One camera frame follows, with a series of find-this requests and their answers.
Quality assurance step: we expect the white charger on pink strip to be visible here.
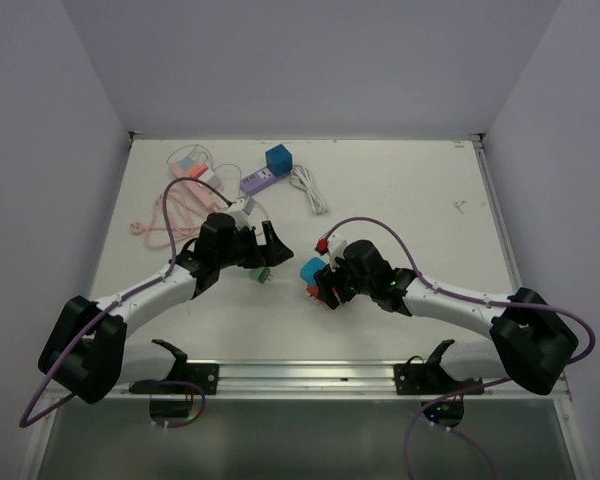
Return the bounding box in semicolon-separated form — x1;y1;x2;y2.
199;170;222;190

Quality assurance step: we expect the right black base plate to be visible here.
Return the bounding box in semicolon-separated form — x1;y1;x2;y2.
393;363;484;396

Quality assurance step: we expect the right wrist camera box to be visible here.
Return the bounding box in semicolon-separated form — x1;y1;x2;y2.
326;234;347;269

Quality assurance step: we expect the purple power strip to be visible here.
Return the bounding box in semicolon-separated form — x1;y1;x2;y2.
240;167;278;196

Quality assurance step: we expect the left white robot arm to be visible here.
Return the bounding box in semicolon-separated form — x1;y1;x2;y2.
38;213;294;404

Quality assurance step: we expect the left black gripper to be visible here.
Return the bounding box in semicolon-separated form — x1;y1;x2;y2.
216;220;292;268

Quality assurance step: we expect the light blue plug adapter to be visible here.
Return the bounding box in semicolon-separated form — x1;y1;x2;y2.
300;257;327;287

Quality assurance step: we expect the green plug adapter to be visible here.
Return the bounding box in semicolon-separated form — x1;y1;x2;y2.
249;267;271;284

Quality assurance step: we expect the blue cube plug adapter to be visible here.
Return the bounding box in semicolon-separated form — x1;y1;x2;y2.
265;144;293;177

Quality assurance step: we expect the pink power strip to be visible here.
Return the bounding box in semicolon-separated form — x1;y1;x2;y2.
169;160;224;212

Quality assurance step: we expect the coral plug on pink strip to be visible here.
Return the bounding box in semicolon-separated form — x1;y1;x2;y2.
186;162;210;182

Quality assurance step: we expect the pink coiled power cord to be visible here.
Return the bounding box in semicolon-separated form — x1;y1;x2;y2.
128;189;216;250

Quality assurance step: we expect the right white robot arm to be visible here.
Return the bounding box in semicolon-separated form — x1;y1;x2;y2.
313;238;578;395

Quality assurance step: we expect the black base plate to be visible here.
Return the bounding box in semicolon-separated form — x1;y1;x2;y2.
184;362;220;395
393;363;484;396

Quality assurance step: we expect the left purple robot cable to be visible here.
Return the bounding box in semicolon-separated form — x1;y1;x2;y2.
18;177;241;428

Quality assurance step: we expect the white cable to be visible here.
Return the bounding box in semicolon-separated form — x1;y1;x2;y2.
289;165;328;217

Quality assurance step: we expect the red cube socket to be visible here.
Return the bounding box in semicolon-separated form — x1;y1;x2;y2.
306;284;323;303

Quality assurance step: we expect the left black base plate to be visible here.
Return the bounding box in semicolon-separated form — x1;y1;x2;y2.
184;362;220;395

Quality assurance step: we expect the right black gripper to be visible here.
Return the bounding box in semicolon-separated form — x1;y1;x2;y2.
314;256;375;309

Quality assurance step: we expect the aluminium front rail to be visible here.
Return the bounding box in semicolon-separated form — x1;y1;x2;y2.
44;357;566;401

